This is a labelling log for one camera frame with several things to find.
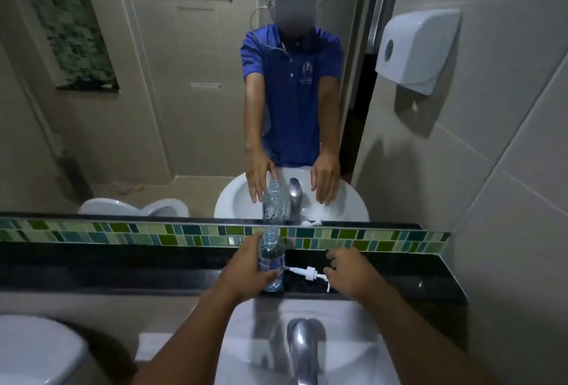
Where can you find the black stone ledge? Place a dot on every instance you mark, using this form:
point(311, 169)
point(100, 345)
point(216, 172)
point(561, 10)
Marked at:
point(111, 265)

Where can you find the white toilet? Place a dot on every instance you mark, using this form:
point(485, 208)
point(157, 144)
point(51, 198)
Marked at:
point(35, 349)

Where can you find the white pump head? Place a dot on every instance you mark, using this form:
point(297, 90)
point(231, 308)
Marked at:
point(308, 272)

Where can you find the clear hand soap bottle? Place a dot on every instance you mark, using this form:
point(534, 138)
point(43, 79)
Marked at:
point(271, 249)

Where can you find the person's right forearm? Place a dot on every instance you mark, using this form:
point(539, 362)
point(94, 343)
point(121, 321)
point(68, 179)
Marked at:
point(412, 344)

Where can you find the white paper towel dispenser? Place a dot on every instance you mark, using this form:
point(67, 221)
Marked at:
point(417, 47)

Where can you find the chrome faucet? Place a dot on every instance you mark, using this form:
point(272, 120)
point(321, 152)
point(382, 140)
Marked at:
point(301, 344)

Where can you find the person's right hand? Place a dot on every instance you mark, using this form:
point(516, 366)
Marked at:
point(357, 273)

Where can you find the white rectangular object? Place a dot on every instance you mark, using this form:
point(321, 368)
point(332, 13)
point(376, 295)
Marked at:
point(153, 347)

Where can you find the white ceramic sink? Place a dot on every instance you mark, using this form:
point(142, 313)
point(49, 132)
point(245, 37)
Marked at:
point(350, 340)

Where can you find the person's left hand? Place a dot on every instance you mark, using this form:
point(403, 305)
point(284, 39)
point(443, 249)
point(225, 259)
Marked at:
point(242, 271)

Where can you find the large wall mirror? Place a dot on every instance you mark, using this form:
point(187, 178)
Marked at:
point(177, 87)

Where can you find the person's left forearm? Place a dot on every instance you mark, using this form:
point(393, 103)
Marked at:
point(191, 344)

